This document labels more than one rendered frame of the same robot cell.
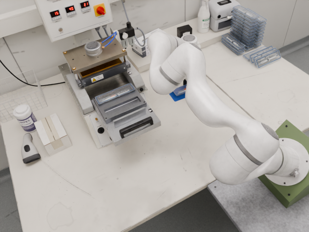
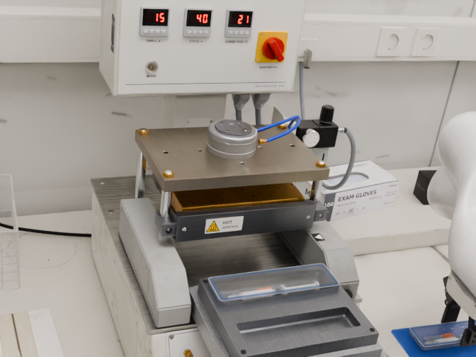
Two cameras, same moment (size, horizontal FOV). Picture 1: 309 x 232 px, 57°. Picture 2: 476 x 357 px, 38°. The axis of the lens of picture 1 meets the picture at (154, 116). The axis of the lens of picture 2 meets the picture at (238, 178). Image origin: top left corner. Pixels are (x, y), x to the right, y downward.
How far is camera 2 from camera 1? 0.46 m
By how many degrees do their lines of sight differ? 20
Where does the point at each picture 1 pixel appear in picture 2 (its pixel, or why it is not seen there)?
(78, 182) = not seen: outside the picture
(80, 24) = (207, 70)
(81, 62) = (190, 164)
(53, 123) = (33, 338)
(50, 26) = (129, 47)
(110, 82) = (243, 254)
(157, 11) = (372, 120)
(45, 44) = (67, 120)
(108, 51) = (273, 156)
